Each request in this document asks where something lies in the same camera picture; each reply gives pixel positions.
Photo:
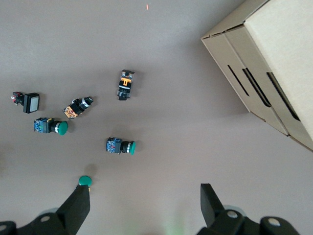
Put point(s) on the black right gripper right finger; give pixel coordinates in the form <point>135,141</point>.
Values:
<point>215,213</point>

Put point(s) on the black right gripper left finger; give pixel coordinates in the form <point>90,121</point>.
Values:
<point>73,210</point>

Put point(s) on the green mushroom push button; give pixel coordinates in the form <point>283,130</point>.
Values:
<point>85,180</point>
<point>117,145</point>
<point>49,126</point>

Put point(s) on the cardboard box with slots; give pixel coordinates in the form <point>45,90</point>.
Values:
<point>269,49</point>

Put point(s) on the black selector switch orange block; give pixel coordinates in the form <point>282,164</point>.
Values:
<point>77,107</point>

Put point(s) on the black red switch part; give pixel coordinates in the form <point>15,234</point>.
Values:
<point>30,102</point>

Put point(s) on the black orange contact block switch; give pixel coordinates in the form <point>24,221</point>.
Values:
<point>125,84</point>

